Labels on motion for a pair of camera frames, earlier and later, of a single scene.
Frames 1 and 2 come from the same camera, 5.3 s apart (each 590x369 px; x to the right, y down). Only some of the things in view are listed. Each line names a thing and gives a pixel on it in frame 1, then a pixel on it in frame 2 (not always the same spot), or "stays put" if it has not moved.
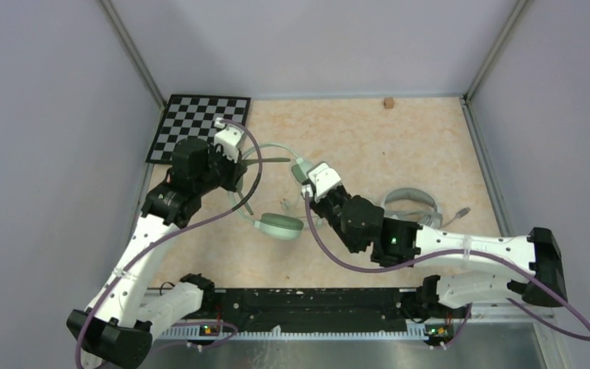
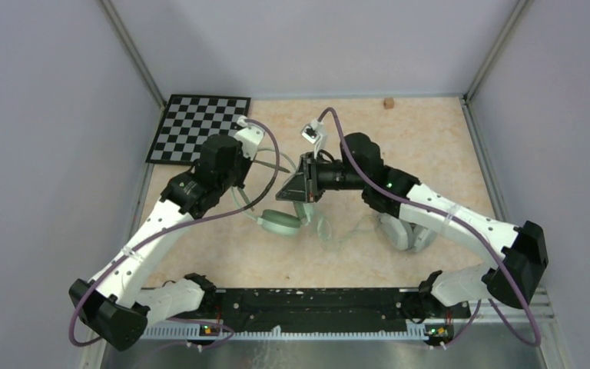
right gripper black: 318,204 -> 302,192
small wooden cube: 389,103 stays put
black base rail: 310,307 stays put
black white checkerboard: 193,116 stays put
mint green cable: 319,220 -> 323,227
